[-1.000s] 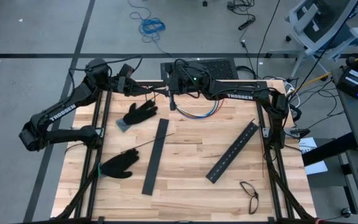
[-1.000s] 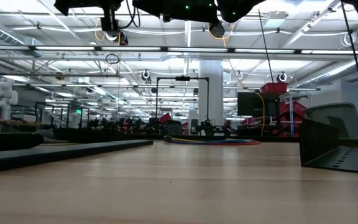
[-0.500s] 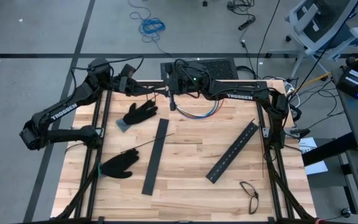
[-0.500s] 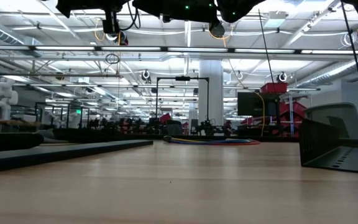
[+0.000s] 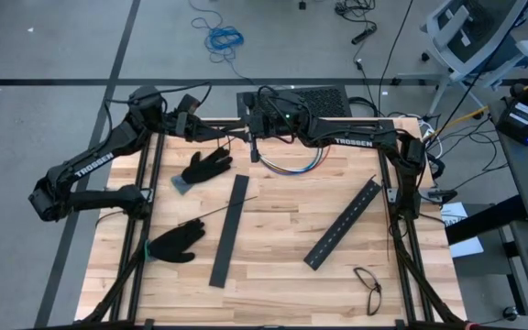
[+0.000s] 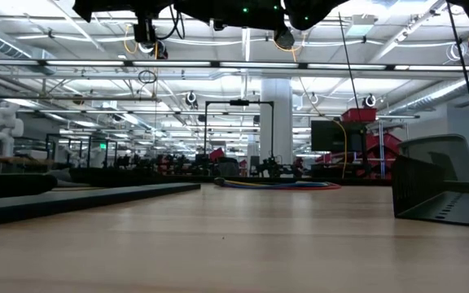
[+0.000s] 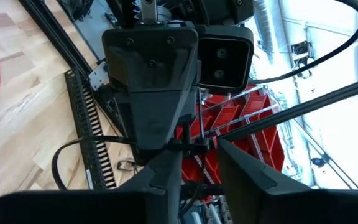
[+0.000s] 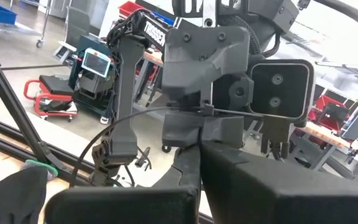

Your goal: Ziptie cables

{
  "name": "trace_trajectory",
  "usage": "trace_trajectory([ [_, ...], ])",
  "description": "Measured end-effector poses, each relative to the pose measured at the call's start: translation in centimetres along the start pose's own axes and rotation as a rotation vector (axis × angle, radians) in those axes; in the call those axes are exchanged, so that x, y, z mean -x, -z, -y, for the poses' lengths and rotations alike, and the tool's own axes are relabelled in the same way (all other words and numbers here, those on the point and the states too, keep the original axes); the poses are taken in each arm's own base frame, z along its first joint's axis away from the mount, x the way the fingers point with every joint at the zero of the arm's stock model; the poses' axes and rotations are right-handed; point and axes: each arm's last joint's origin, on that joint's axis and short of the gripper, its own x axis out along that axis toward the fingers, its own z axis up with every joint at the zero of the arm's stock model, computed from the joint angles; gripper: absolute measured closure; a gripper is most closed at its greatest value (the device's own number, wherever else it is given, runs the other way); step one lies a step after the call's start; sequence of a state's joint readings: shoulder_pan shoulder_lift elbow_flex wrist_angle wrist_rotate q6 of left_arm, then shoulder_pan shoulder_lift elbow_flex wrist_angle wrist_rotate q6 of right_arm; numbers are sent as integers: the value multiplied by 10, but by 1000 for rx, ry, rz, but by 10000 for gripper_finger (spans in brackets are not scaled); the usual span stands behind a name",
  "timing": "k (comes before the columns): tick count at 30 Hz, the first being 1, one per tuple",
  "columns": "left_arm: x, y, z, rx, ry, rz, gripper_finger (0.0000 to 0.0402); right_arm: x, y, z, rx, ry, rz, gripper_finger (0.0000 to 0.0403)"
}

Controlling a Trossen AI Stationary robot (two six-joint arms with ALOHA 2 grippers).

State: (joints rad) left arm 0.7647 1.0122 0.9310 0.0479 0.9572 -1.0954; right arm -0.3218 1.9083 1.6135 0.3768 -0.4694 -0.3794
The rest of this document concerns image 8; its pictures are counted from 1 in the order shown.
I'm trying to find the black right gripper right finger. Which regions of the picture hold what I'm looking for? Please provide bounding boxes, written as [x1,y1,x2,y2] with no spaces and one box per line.
[200,142,358,224]

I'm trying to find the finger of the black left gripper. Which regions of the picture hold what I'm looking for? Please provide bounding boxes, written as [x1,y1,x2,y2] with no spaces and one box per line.
[162,26,250,100]
[162,111,244,149]

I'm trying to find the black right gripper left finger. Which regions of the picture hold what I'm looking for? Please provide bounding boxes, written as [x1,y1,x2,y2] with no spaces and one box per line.
[44,144,202,224]

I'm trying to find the black zip tie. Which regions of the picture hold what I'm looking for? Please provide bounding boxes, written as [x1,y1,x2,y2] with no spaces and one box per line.
[69,104,264,224]

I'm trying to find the wooden table grey legs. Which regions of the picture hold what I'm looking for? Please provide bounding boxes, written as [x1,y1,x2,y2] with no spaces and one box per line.
[293,121,358,181]
[134,49,167,108]

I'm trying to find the red plastic bin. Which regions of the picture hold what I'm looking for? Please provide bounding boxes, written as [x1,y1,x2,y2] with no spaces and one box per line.
[118,1,149,19]

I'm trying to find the red storage bins stack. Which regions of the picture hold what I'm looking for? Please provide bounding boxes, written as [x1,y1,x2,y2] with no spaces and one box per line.
[308,95,352,131]

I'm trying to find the black work glove grey cuff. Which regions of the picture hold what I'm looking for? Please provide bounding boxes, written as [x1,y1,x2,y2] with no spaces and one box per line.
[0,160,59,224]

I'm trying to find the blue tool cart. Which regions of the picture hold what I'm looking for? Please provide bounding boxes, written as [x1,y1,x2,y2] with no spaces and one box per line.
[68,34,117,125]

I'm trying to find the red rolling creeper seat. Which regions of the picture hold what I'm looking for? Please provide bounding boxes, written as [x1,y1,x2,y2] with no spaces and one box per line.
[23,74,80,123]

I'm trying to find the blue storage bin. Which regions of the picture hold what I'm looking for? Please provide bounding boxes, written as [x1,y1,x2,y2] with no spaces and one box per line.
[0,2,18,26]

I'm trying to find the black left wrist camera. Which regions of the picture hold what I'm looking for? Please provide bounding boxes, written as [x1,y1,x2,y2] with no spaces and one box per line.
[249,58,316,125]

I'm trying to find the black aluminium table frame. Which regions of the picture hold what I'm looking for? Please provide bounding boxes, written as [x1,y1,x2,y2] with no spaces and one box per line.
[0,11,96,187]

